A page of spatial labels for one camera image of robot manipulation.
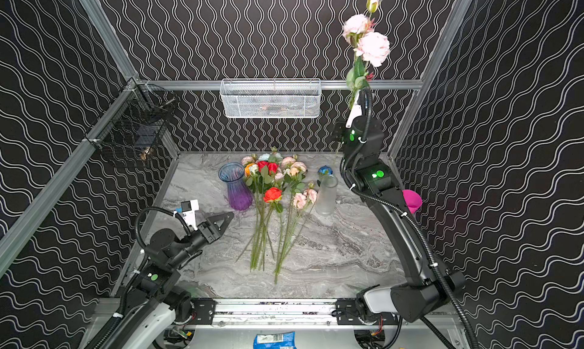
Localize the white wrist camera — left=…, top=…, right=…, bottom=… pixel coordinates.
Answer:
left=345, top=103, right=363, bottom=128
left=176, top=199, right=199, bottom=230

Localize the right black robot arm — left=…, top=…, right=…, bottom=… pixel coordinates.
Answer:
left=339, top=87, right=479, bottom=348

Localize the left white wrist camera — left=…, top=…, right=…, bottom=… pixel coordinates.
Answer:
left=176, top=199, right=199, bottom=230

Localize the frosted clear glass vase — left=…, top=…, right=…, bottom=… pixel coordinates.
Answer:
left=315, top=175, right=339, bottom=216

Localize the blue rose flower stem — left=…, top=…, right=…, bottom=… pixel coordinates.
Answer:
left=318, top=166, right=333, bottom=176

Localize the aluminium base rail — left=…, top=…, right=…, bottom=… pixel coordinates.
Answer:
left=97, top=297, right=462, bottom=328

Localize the pink peony flower stem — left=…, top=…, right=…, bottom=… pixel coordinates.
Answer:
left=342, top=0, right=390, bottom=109

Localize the pink double flower stem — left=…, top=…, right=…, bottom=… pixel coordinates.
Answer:
left=274, top=182, right=318, bottom=284

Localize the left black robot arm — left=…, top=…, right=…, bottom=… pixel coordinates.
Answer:
left=86, top=206, right=234, bottom=348

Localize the cream rose flower stem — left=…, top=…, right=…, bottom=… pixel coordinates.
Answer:
left=280, top=155, right=308, bottom=197

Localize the red rose lower stem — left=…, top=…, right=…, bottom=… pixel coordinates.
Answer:
left=250, top=187, right=283, bottom=271

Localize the black wire basket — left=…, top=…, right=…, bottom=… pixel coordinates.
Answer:
left=92, top=84, right=179, bottom=169

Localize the blue snack packet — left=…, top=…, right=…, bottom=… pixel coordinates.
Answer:
left=253, top=332, right=296, bottom=349

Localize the white wire mesh basket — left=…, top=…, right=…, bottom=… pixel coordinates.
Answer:
left=220, top=78, right=322, bottom=119

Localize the purple blue glass vase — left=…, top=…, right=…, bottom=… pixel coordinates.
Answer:
left=218, top=162, right=253, bottom=211

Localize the magenta plastic goblet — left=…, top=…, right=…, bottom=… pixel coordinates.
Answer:
left=402, top=189, right=423, bottom=214

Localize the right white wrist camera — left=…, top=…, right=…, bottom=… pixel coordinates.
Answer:
left=345, top=103, right=363, bottom=128

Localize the red roses bunch stem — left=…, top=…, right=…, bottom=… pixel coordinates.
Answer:
left=242, top=148, right=283, bottom=271

